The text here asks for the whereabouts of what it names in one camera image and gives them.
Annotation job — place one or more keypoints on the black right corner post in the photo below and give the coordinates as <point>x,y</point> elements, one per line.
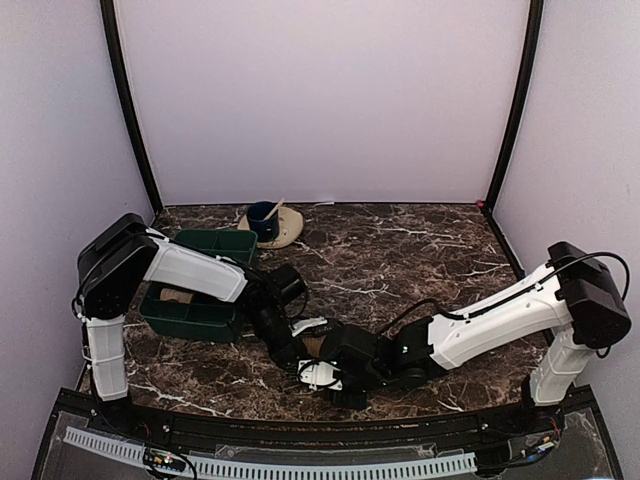
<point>523,79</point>

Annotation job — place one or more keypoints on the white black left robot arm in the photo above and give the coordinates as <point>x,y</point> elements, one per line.
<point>203,285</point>

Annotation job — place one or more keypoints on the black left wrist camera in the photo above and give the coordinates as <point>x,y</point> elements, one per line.
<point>315,327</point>

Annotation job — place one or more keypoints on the green plastic divided tray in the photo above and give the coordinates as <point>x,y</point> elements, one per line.
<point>216,321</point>

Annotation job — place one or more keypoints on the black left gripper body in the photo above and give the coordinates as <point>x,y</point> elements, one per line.
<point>277,350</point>

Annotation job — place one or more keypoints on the black left corner post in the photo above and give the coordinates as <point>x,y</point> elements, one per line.
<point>123,89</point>

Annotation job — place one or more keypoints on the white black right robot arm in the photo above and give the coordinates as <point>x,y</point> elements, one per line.
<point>573,293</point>

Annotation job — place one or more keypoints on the cream ceramic saucer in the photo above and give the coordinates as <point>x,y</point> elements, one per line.
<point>291,226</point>

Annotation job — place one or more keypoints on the black corner post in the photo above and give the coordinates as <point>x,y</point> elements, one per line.
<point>523,79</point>
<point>123,89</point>

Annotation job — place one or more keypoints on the striped cream red sock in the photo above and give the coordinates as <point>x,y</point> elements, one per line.
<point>173,295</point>

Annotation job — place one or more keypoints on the tan brown sock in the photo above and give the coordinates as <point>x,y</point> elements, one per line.
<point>317,347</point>

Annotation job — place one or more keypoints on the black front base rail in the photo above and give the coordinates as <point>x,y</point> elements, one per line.
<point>481,428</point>

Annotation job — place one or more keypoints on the white slotted cable duct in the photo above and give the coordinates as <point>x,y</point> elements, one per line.
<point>239,462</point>

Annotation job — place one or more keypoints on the blue enamel mug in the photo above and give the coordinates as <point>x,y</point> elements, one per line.
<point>263,220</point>

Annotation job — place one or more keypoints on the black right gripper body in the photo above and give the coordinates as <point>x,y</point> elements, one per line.
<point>372,381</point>

